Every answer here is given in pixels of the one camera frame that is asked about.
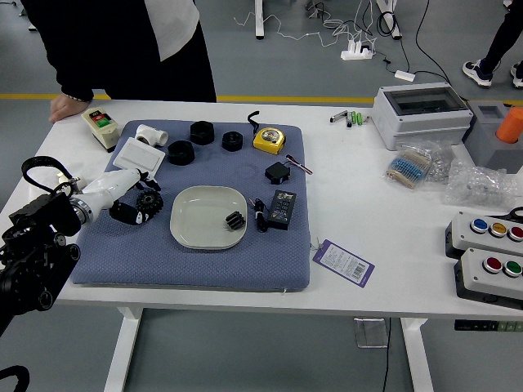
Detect person's right hand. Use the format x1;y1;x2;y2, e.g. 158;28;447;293
48;93;89;123

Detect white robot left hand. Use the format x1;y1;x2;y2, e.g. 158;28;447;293
79;167;163;226

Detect big black gear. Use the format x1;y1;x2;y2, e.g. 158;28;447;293
134;190;164;221

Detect small black gear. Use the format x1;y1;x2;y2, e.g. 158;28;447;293
224;211;246;232

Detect big black plastic nut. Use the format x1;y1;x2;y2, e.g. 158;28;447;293
189;120;216;146
168;140;194;166

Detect small black plastic nut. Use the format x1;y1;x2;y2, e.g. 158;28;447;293
221;131;245;153

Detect grey three-button control box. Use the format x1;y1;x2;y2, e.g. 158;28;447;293
445;211;523;261

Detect grey two-button control box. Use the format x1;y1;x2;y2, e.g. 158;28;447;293
454;247;523;310

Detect clear plastic bag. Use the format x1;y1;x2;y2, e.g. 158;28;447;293
34;157;108;197

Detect white labelled adapter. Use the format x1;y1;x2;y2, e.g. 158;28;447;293
55;170;83;189

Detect white pipe tee fitting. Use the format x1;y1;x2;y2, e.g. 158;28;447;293
135;123;170;148

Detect person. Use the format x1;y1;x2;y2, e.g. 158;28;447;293
463;0;523;89
20;0;217;103

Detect white square dish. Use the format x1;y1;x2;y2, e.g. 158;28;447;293
169;185;248;250

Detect blue-grey quilted mat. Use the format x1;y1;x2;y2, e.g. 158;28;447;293
69;118;312;293

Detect white table leg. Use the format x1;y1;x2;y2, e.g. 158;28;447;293
104;306;144;392
400;318;435;392

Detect yellow tape measure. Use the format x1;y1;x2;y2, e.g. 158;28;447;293
246;110;288;155

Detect black digital display meter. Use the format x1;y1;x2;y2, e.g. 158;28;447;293
265;189;298;231

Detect white background desk leg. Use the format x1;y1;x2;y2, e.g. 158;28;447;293
375;0;404;40
254;0;266;40

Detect purple paper tag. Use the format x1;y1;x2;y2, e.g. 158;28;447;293
312;238;376;290

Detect white power strip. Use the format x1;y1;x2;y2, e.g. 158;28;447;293
341;40;375;61

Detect bag of blue resistors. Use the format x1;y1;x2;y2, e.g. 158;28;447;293
383;140;434;191

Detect clear bag of screws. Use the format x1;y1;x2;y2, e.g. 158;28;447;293
424;142;458;185

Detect bubble wrap bag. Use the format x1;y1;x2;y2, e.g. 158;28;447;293
440;158;523;212

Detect grey foam block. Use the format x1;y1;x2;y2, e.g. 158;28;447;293
462;100;523;175

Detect black table control panel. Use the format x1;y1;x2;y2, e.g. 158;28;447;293
454;320;523;332

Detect orange cylinder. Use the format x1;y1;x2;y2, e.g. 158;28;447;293
496;106;523;145

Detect cream red-green push-button switch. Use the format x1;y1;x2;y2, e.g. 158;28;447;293
80;106;119;153

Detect white wall switch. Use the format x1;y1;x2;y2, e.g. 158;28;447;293
113;136;168;180

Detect black probe cable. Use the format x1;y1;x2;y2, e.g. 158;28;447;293
248;197;270;234

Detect black module with red wires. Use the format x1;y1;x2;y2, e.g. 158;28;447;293
264;154;315;185

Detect white floor cable tangle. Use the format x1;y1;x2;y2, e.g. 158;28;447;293
233;0;379;52

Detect clear under-table bracket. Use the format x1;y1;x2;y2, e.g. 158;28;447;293
353;318;388;349

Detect grey electrical enclosure box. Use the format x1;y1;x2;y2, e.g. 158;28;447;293
372;82;475;151

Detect black under-table cable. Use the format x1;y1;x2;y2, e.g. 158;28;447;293
382;318;392;392

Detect black floor cable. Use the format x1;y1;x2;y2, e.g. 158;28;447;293
378;0;454;89

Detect black-handled scissors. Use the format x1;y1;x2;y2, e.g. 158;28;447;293
489;207;523;224

